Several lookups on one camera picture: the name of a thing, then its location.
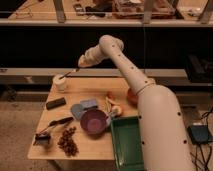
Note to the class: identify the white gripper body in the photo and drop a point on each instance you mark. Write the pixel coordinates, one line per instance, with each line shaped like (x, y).
(83, 62)

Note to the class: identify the metal fork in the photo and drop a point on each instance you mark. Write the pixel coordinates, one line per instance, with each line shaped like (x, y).
(67, 74)

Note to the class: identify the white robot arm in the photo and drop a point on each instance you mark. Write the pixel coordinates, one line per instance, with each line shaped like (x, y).
(163, 134)

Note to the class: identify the white paper cup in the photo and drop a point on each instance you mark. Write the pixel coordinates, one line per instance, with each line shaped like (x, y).
(59, 81)

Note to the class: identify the black rectangular block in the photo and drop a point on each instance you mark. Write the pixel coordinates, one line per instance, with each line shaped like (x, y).
(55, 103)

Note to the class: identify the grey blue round lid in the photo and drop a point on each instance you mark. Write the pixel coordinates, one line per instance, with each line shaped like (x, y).
(77, 110)

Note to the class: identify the red bowl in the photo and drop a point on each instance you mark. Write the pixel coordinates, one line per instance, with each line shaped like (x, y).
(131, 97)

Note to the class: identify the purple bowl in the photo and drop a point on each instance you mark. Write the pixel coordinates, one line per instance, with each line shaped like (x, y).
(93, 122)

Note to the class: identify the wooden table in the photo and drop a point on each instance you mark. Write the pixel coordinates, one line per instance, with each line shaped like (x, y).
(80, 89)

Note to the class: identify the green plastic tray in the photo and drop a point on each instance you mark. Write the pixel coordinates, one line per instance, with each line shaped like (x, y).
(127, 144)

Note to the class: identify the bunch of dark grapes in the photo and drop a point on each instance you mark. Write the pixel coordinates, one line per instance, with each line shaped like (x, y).
(66, 142)

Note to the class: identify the small dark brush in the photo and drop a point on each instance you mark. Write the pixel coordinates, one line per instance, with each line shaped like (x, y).
(42, 139)

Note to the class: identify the black foot pedal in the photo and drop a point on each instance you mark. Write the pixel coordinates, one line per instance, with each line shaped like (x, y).
(199, 134)

